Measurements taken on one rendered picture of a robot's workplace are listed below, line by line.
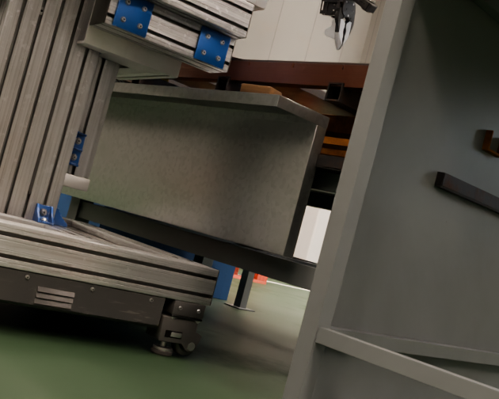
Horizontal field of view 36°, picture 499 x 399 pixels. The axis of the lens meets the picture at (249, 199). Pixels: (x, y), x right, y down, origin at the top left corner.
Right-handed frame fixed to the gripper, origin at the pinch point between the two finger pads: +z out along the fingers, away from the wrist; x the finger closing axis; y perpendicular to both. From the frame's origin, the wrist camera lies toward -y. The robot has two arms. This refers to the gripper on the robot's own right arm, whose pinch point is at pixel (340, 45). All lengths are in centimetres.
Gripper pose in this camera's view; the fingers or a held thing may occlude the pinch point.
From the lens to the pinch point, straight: 240.4
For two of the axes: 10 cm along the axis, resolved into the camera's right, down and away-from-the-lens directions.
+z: -1.5, 9.8, 1.2
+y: -7.7, -1.9, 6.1
